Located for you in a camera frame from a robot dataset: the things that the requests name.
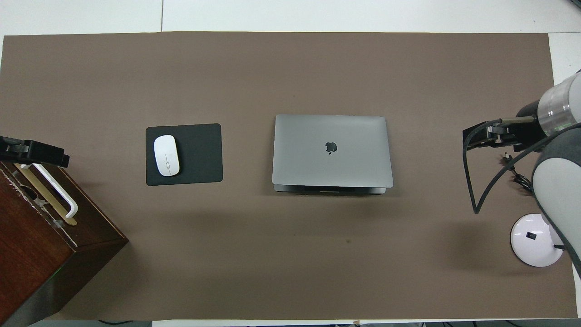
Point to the dark brown wooden box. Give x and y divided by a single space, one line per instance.
32 245

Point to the grey aluminium laptop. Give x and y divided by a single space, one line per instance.
331 163

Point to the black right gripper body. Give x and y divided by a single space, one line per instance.
530 136

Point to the brown table mat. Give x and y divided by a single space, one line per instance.
272 254

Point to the white desk lamp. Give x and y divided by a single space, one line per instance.
533 240

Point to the black mouse pad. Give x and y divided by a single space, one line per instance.
199 154

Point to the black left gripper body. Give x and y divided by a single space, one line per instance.
10 149

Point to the white computer mouse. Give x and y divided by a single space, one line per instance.
166 156

